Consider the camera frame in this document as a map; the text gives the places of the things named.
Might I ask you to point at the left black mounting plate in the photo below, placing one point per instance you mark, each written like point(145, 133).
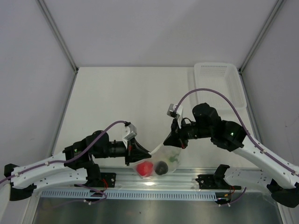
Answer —
point(107, 180)

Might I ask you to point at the white daikon radish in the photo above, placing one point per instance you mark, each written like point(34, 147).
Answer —
point(173, 157)

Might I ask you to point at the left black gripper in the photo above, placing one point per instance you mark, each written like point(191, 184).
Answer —
point(134, 152)

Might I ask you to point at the clear zip top bag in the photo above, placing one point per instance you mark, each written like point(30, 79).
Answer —
point(158, 154)

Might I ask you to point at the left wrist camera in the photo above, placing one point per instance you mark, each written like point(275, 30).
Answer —
point(128, 133)

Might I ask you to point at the black round food item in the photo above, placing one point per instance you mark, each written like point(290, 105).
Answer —
point(161, 168)

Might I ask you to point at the aluminium frame post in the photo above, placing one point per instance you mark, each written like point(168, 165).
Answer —
point(56, 33)
point(270, 19)

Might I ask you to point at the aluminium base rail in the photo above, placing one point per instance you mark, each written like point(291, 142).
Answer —
point(184, 179)

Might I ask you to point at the black mounting plate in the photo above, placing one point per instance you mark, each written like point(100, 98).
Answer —
point(107, 180)
point(207, 181)

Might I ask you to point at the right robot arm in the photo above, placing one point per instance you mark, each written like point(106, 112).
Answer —
point(275, 175)

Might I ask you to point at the red tomato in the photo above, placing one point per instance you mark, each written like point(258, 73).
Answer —
point(145, 169)

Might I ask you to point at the left aluminium frame post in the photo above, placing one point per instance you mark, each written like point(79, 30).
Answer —
point(56, 33)

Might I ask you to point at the white slotted cable duct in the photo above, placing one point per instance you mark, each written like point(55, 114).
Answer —
point(131, 195)

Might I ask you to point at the white plastic basket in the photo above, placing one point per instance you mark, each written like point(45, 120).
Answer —
point(223, 78)

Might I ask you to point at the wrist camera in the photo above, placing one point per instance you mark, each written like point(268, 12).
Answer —
point(176, 111)
point(128, 133)

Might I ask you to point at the right aluminium frame post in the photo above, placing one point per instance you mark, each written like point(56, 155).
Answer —
point(270, 19)

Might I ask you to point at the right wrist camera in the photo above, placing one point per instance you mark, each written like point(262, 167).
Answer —
point(176, 111)

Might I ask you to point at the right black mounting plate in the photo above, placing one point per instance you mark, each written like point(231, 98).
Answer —
point(207, 181)

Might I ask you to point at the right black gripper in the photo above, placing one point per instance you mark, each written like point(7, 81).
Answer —
point(176, 137)

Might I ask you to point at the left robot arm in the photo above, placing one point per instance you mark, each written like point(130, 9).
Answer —
point(73, 166)

